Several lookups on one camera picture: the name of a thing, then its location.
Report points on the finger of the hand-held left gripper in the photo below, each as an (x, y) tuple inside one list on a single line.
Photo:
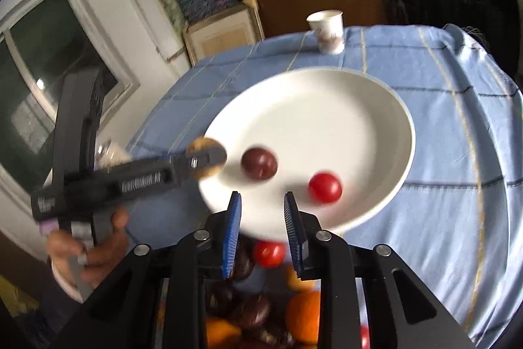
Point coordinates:
[(200, 163)]

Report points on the dark window with white frame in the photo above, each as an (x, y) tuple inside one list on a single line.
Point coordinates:
[(41, 58)]

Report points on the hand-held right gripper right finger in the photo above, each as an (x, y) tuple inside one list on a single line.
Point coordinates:
[(293, 234)]

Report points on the red tomato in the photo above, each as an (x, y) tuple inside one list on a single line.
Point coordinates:
[(325, 188), (365, 337), (267, 254)]

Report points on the thin white batten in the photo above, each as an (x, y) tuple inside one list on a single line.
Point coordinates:
[(147, 18)]

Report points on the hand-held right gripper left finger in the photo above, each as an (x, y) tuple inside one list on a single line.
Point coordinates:
[(233, 234)]

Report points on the person's left forearm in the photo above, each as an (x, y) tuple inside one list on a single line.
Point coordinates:
[(45, 316)]

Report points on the large orange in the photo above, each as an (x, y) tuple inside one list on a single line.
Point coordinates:
[(304, 316), (220, 334)]

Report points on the orange brown round fruit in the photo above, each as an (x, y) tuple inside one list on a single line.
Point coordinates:
[(203, 144)]

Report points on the white oval plate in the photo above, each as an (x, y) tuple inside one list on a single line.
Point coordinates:
[(318, 124)]

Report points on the person's left hand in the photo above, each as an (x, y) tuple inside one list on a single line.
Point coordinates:
[(108, 251)]

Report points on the small orange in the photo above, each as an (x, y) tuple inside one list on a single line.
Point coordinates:
[(298, 280)]

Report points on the white paper cup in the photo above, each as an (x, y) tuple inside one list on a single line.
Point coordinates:
[(327, 32)]

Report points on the blue checked tablecloth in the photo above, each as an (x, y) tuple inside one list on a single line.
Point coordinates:
[(449, 169)]

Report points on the light wooden framed panel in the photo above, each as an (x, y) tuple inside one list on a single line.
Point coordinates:
[(222, 34)]

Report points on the dark red plum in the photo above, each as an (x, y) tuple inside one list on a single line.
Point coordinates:
[(258, 164)]

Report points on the dark brown water chestnut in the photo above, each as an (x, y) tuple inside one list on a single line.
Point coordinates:
[(278, 340), (244, 263), (253, 312), (218, 299)]

